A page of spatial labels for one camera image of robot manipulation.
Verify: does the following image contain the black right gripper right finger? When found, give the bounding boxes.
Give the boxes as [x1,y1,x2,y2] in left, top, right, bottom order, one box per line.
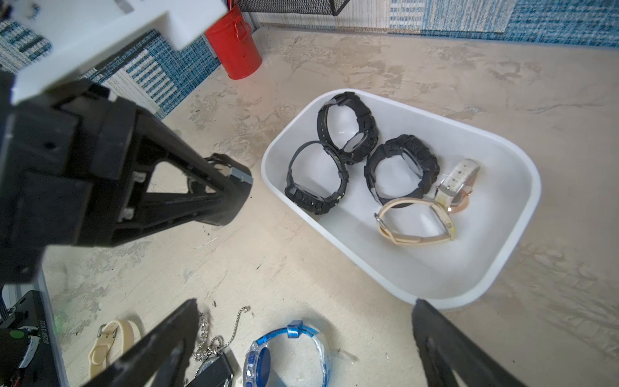
[412,299,523,386]

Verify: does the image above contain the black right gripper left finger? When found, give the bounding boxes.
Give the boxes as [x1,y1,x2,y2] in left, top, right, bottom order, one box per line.
[87,298,199,386]

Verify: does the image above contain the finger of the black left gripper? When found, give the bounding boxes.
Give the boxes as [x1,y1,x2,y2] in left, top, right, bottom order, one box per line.
[134,108,253,194]

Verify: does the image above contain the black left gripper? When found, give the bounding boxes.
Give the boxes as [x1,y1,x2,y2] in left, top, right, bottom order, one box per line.
[1,79,247,283]

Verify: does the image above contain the small black strap watch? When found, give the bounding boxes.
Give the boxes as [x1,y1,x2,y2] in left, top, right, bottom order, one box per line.
[186,153,232,194]

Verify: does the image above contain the beige strap slim watch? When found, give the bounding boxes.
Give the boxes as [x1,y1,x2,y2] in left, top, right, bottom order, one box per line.
[374,198,456,247]

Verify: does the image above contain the white strap rose-gold watch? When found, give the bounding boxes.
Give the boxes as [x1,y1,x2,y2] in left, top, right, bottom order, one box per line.
[434,159,481,214]

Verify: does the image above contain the black round digital watch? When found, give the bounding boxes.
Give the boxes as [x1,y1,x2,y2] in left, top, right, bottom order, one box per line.
[284,140,349,215]

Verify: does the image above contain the black rugged sports watch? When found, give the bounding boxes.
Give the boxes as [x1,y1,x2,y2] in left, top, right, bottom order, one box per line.
[364,134,440,205]

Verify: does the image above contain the black chunky digital watch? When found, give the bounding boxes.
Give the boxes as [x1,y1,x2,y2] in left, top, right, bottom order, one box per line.
[317,90,380,164]

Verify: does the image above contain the translucent blue plastic watch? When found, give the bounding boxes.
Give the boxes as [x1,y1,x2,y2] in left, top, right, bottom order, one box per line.
[243,320,331,386]

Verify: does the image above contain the white plastic storage box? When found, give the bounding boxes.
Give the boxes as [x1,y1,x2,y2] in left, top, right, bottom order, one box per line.
[261,89,542,309]

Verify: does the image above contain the red metal pen cup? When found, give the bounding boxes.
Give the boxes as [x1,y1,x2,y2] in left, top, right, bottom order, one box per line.
[205,1,262,80]

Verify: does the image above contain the silver chain pocket watch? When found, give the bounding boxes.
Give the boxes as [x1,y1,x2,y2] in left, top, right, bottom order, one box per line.
[193,306,251,362]

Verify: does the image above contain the black leather strap watch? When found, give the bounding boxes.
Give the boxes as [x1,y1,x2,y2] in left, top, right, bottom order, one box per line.
[187,352,234,387]

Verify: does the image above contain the black wire mesh shelf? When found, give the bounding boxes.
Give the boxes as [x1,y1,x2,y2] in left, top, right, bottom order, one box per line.
[237,0,349,16]

